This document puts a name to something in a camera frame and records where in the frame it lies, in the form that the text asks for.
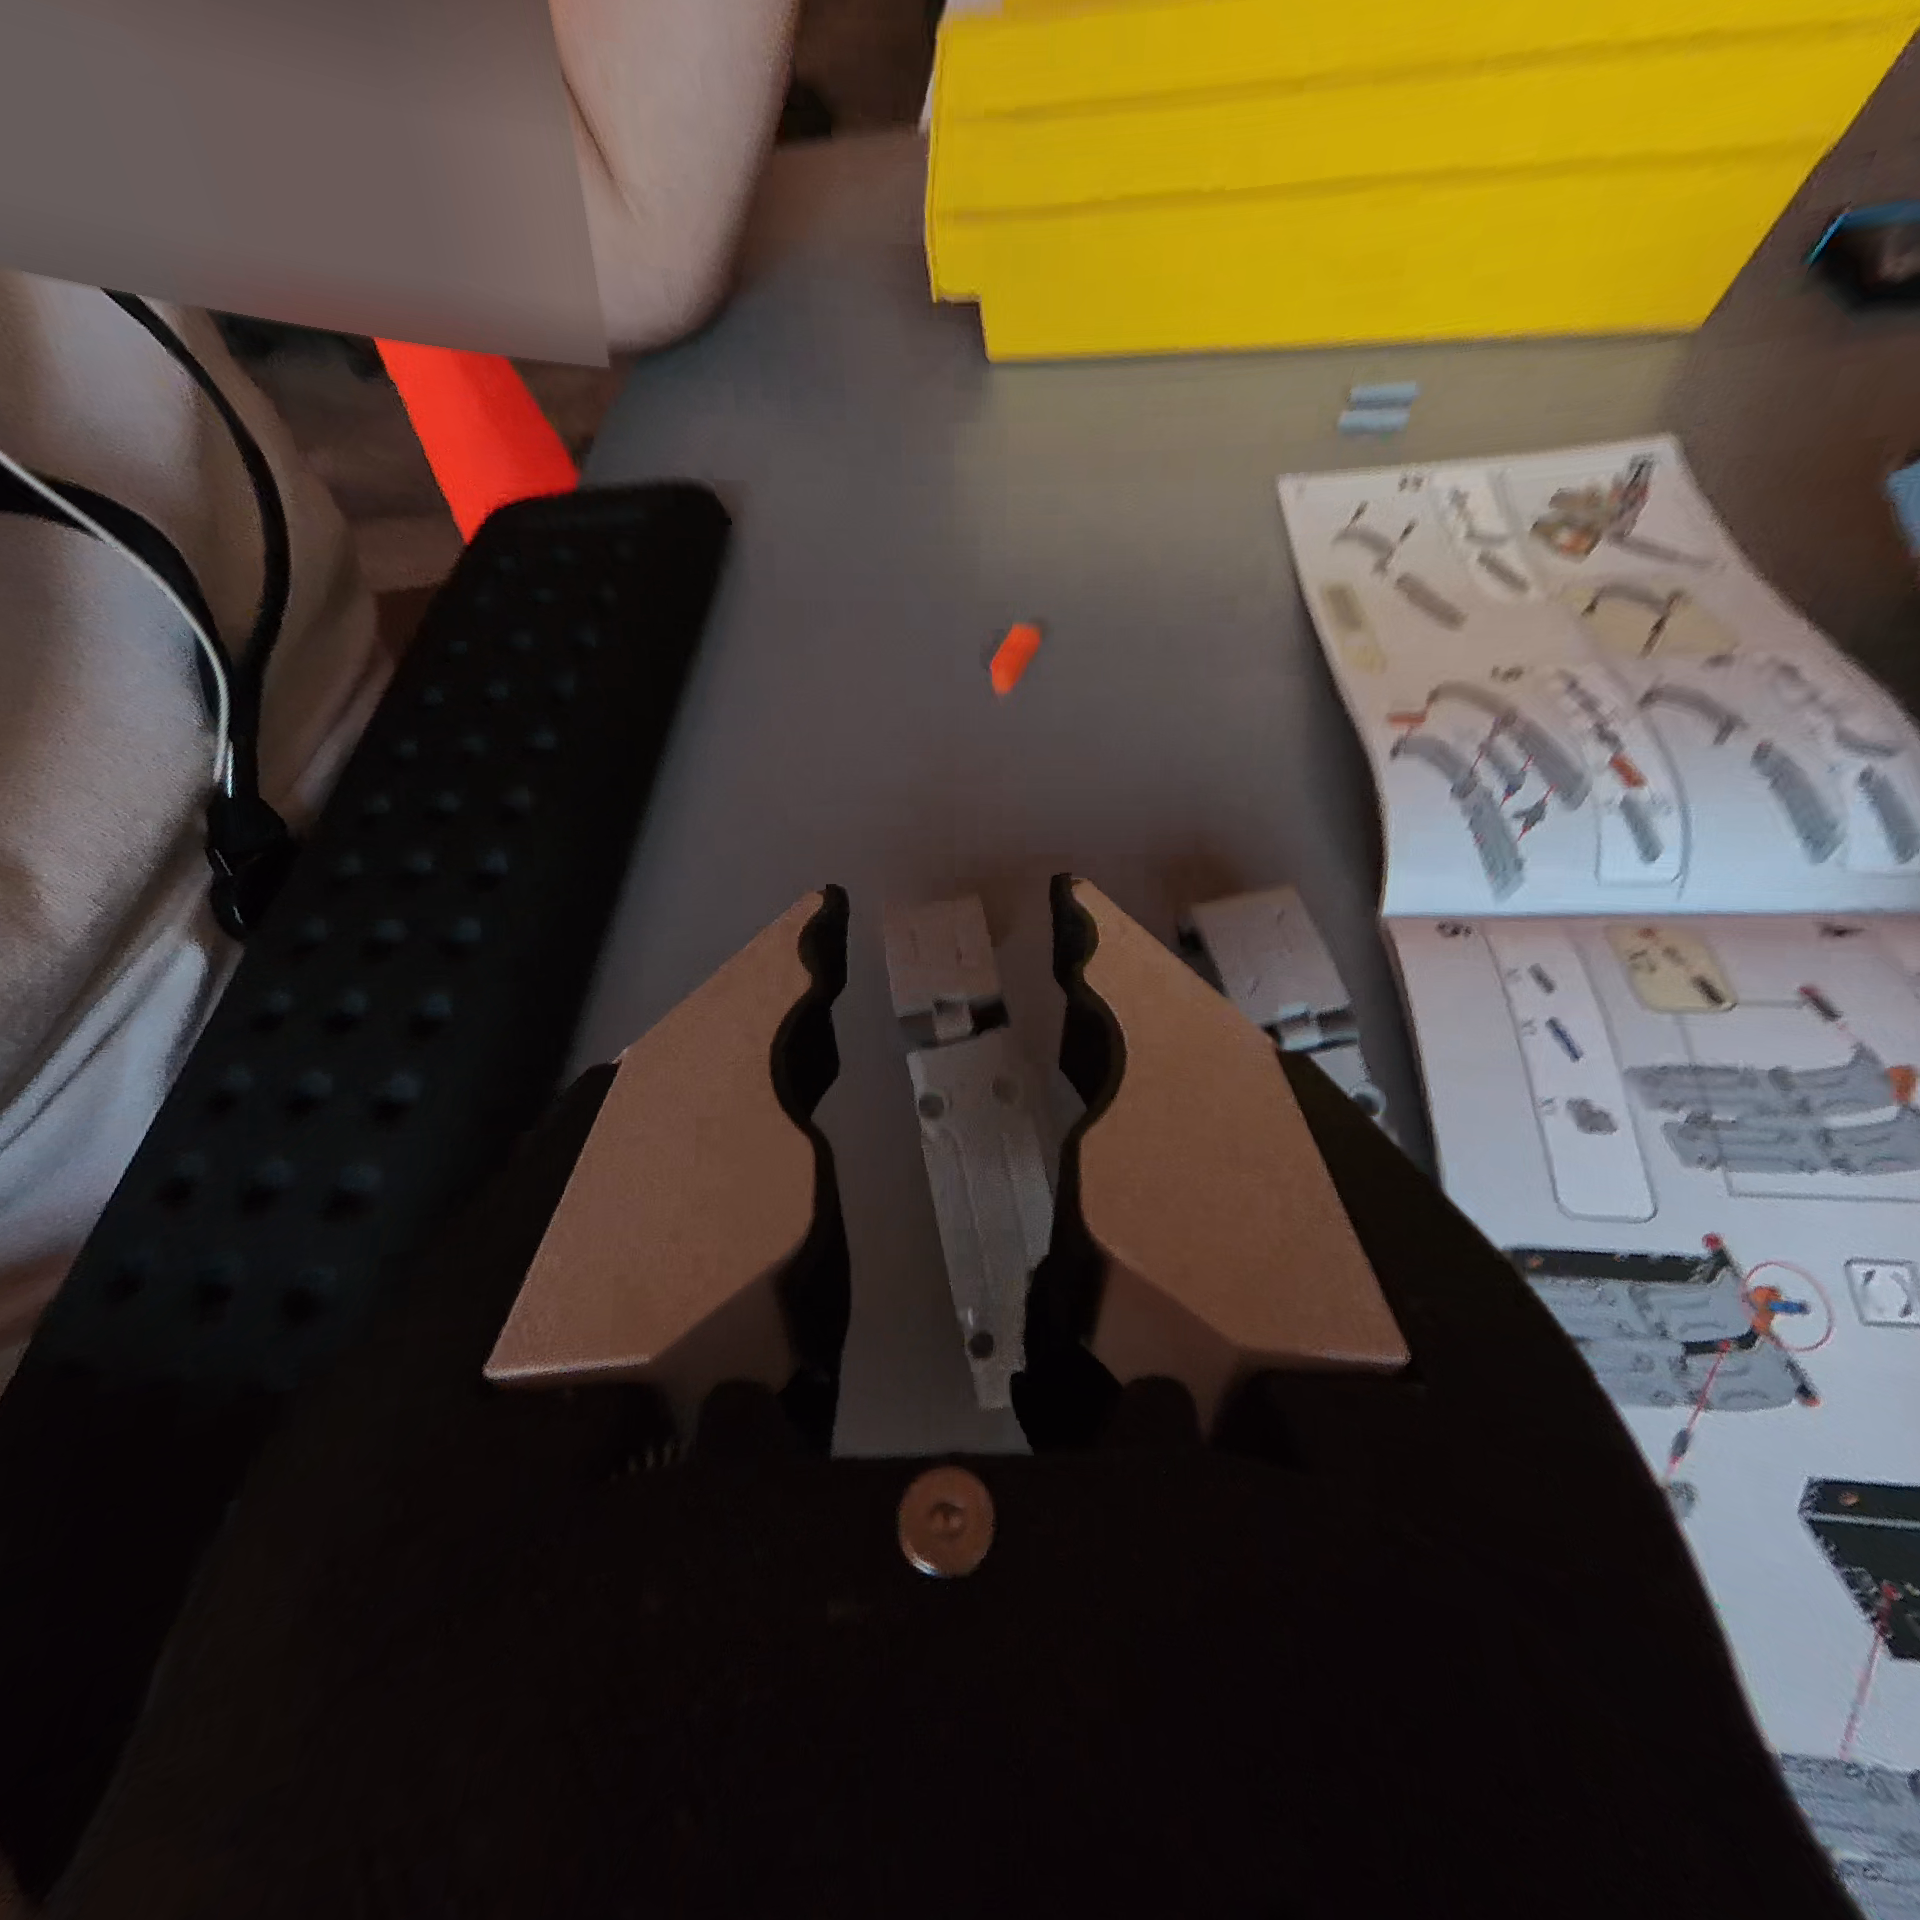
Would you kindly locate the light grey toy axle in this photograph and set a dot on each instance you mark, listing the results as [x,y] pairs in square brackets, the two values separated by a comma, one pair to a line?
[1373,424]
[1383,393]

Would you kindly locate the small orange toy beam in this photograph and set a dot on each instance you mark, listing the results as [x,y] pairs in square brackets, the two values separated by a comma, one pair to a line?
[1015,656]

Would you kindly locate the orange traffic cone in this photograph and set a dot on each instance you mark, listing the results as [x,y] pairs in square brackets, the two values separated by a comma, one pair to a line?
[480,435]

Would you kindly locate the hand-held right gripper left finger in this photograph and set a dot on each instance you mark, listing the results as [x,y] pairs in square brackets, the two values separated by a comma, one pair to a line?
[662,1214]

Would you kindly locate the light grey shirt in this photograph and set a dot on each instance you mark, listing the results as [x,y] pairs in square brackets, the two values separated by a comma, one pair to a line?
[90,674]

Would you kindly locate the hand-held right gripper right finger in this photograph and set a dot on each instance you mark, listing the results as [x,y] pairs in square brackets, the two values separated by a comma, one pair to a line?
[1231,1214]

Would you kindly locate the black box with blue edge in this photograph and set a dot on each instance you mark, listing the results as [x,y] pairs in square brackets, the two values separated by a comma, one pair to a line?
[1874,254]

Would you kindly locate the grey toy panel assembly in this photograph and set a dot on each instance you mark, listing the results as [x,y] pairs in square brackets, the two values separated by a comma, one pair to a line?
[975,1126]
[1267,944]

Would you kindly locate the person's left forearm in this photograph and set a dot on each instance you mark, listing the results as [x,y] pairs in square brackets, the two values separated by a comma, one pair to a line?
[690,182]

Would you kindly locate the black studded foam mat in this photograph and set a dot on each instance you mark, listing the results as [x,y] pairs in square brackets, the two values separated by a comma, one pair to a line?
[451,825]

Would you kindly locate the yellow plastic bin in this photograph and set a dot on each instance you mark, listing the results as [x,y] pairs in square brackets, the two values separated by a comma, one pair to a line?
[1350,194]

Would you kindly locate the building instruction booklet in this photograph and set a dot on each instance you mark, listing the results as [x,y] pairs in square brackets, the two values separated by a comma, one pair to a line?
[1501,674]

